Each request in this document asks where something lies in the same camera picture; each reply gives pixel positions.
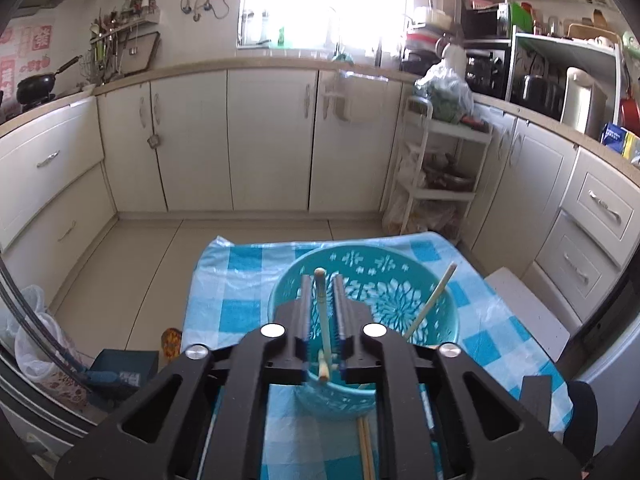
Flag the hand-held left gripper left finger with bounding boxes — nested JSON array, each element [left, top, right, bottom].
[[60, 276, 317, 480]]

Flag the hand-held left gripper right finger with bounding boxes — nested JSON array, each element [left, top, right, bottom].
[[334, 276, 583, 480]]

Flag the wooden chopstick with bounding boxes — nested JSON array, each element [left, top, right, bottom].
[[356, 417, 371, 480], [314, 268, 335, 385], [362, 417, 377, 480], [404, 261, 458, 340]]

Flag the teal plastic basket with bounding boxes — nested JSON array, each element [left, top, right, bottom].
[[267, 247, 460, 422]]

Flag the blue checked tablecloth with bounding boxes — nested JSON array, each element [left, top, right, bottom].
[[180, 231, 574, 480]]

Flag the patterned slipper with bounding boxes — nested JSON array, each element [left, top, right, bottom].
[[160, 327, 183, 362]]

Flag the white storage trolley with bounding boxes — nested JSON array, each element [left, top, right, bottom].
[[384, 94, 494, 242]]

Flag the cream door cabinets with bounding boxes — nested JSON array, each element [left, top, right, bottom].
[[94, 67, 407, 213]]

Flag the dark blue box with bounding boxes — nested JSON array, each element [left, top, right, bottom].
[[89, 349, 160, 402]]

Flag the cream cabinets with drawers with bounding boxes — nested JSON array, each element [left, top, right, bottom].
[[470, 102, 640, 323]]

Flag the white hanging door bin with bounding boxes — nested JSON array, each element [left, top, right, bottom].
[[321, 71, 390, 125]]

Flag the plastic bag of greens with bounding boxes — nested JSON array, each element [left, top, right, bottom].
[[413, 56, 476, 125]]

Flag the white plastic bag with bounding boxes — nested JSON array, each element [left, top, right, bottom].
[[14, 285, 87, 387]]

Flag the kitchen faucet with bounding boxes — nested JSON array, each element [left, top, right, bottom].
[[324, 6, 357, 65]]

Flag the black toaster oven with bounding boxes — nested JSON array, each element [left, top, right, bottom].
[[462, 40, 512, 100]]

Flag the cream drawer cabinet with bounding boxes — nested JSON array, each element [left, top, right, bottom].
[[0, 95, 119, 288]]

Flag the white thermos appliance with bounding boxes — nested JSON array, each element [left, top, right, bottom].
[[559, 66, 609, 137]]

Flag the red pot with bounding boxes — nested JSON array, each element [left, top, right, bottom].
[[620, 96, 640, 130]]

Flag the steel pot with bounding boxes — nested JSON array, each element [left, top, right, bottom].
[[519, 74, 566, 112]]

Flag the window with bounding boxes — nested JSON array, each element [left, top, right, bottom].
[[237, 0, 417, 52]]

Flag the black microwave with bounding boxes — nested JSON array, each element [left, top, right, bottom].
[[460, 4, 512, 41]]

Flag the white countertop shelf rack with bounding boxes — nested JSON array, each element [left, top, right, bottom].
[[504, 32, 622, 138]]

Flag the black wok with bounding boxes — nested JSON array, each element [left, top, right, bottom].
[[16, 55, 84, 110]]

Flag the wall utensil rack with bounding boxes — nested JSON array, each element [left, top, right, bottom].
[[79, 0, 162, 87]]

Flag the red wall decals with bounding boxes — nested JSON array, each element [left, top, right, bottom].
[[0, 25, 53, 96]]

